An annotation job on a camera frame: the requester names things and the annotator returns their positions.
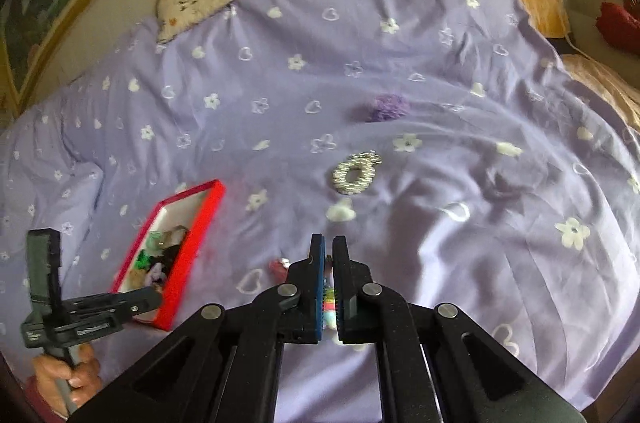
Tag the black scrunchie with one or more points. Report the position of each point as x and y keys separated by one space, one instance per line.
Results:
x=169 y=255

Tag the metal bangle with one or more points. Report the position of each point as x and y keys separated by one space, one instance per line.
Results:
x=176 y=232

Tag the purple floral pillow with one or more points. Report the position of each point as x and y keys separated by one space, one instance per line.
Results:
x=45 y=198

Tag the purple floral blanket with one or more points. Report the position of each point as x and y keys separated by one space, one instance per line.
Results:
x=400 y=68

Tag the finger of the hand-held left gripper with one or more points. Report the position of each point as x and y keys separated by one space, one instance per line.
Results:
x=95 y=327
x=117 y=299

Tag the red cardboard box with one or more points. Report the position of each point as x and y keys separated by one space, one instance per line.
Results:
x=187 y=253

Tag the red cloth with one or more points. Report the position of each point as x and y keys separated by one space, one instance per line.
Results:
x=620 y=23

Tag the purple fluffy scrunchie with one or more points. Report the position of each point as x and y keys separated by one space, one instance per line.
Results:
x=386 y=105

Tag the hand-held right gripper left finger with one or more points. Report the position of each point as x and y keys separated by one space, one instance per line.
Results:
x=320 y=288

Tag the person's left hand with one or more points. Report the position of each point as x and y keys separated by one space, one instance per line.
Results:
x=82 y=375

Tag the pink hair clip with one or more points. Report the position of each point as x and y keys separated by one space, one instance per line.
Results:
x=276 y=267

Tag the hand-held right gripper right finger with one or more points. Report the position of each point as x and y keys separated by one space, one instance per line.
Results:
x=345 y=293

